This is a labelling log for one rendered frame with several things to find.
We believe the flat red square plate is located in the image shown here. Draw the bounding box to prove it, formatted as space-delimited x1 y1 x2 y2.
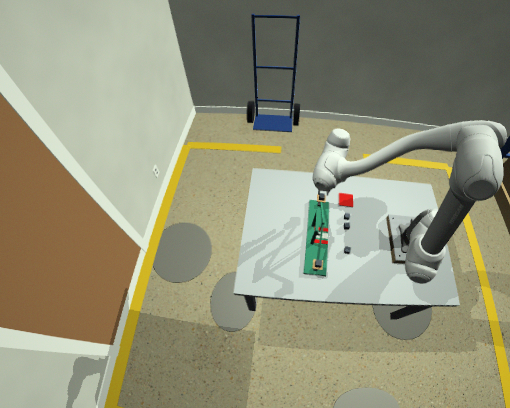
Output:
339 193 353 207

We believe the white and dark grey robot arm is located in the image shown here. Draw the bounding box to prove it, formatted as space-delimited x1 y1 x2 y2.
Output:
313 121 507 284

